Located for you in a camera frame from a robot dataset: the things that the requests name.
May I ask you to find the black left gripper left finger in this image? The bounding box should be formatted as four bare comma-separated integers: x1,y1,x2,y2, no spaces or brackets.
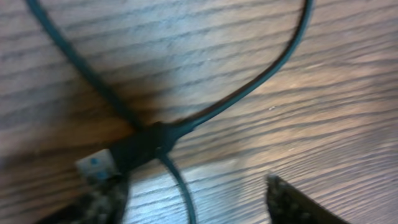
35,175,129,224

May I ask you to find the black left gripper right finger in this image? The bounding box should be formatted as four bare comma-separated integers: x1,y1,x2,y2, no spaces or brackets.
266,174,349,224

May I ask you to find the thin black USB cable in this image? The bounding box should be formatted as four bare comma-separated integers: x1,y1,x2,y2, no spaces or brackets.
24,0,314,224

